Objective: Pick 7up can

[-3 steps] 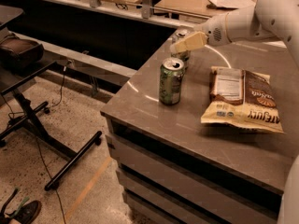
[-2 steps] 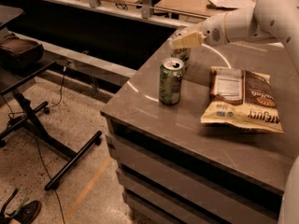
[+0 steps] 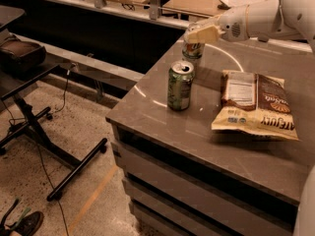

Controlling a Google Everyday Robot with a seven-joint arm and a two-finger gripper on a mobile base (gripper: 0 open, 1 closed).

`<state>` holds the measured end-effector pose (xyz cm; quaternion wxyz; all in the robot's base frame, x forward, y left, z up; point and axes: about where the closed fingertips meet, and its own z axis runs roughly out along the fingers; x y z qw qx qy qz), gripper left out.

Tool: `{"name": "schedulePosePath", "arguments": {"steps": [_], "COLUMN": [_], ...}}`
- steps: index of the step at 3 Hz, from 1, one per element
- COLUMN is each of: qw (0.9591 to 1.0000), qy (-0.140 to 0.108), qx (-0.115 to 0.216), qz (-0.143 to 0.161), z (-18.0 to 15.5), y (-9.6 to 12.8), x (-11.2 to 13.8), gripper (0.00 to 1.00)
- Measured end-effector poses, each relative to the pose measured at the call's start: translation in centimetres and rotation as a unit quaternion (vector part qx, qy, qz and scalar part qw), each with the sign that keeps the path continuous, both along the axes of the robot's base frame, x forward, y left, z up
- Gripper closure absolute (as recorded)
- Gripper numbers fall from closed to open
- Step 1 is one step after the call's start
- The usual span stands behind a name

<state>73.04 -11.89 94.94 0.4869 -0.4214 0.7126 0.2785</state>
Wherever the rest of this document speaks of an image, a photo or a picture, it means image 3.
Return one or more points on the grey cabinet drawers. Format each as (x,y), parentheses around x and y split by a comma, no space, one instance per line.
(178,195)

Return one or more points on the brown yellow chip bag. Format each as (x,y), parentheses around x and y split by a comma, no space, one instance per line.
(255,104)

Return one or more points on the metal bracket middle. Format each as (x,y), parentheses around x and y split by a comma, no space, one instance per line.
(154,9)

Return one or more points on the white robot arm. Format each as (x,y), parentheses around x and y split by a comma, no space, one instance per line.
(275,19)

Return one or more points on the dark bag on desk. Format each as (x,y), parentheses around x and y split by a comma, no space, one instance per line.
(17,56)

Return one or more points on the green soda can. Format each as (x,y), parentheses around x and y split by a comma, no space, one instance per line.
(180,78)

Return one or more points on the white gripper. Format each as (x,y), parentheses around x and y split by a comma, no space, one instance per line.
(231,25)

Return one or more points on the black shoe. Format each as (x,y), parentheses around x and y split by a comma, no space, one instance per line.
(29,225)

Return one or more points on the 7up can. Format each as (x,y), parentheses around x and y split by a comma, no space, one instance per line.
(193,52)

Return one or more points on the black rolling desk stand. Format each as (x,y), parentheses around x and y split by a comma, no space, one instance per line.
(10,88)

